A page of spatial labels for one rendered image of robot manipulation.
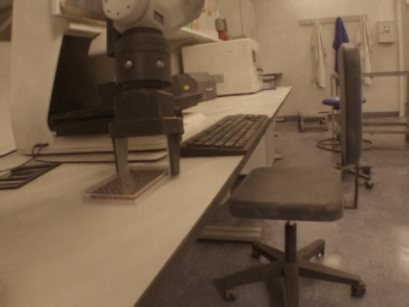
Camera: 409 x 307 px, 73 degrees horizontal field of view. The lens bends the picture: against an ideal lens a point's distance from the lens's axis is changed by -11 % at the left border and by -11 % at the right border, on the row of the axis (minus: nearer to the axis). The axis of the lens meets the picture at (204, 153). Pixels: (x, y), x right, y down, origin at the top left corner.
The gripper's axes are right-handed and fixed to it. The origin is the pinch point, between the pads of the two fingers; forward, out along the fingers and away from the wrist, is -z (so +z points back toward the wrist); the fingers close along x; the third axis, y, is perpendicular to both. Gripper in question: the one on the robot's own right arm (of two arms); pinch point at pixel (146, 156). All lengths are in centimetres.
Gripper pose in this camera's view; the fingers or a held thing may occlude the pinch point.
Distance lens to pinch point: 48.0
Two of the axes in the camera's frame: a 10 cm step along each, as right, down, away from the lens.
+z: -0.4, -10.0, -0.4
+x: -9.5, 0.3, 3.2
